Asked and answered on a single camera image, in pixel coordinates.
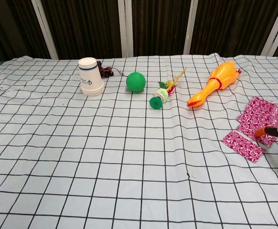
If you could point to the red white patterned packet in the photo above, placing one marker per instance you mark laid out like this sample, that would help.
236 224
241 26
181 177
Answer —
259 112

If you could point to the yellow rubber chicken toy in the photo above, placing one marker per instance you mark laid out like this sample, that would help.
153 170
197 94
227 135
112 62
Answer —
216 82

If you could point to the green feathered shuttlecock toy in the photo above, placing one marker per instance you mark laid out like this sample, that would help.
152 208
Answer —
161 95

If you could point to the green rubber ball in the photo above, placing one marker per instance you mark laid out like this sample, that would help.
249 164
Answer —
135 82

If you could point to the black checked white tablecloth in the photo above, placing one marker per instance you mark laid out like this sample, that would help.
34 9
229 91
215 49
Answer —
120 167

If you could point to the nested white paper cup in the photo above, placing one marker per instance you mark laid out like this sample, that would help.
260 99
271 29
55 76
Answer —
93 92

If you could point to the white paper cup blue logo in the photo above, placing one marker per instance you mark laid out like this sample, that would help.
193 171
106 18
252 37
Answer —
90 75

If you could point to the dark brown curtain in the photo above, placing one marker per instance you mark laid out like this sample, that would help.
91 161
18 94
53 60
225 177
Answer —
86 26

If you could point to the white partition post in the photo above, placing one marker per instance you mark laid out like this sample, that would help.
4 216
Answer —
44 28
191 26
125 28
276 28

